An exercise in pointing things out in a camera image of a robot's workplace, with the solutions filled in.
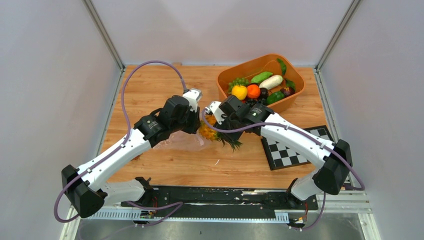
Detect toy orange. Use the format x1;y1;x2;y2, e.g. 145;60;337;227
246;83;261;99

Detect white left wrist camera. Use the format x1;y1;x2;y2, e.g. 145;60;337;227
182;88;203;112

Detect white toy radish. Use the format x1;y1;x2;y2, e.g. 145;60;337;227
259;75;284;91

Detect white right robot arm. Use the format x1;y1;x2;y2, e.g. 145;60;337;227
202;96;352;209

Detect green toy leaf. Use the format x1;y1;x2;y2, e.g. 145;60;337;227
276;58;287;76

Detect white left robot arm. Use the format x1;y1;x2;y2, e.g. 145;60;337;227
61;90;202;218

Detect orange plastic basin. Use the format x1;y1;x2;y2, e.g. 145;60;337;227
216;53;305;113

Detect black toy grape bunch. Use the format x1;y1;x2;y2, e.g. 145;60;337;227
245;98;268;107

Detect green toy cucumber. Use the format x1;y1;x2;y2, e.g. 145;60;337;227
250;71;274;85

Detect black white checkerboard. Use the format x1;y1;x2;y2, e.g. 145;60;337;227
261;125;334;171

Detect yellow toy lemon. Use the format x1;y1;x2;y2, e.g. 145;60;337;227
231;85;248;101

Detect toy pineapple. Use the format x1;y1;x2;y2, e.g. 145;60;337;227
198;114;243;151

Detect green toy grape bunch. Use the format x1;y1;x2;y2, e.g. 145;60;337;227
227;77;250;94

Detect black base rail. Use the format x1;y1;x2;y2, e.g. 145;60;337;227
134;185;319;219

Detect clear zip top bag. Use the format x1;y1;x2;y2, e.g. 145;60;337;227
153;131;212;152

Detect green toy pepper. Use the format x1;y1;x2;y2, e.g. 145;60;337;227
266;91;286;105

